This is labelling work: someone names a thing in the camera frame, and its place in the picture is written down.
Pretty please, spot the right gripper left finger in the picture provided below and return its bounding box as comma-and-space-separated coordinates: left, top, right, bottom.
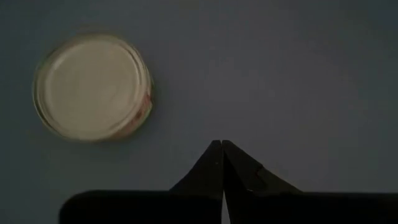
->
58, 139, 224, 224

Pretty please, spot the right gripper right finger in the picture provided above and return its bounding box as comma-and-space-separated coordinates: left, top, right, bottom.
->
223, 139, 398, 224

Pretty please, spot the green label tuna can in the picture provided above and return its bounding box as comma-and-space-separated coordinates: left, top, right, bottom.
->
32, 32, 154, 143

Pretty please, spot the blue table mat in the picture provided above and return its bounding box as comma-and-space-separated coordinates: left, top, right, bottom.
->
0, 0, 398, 224

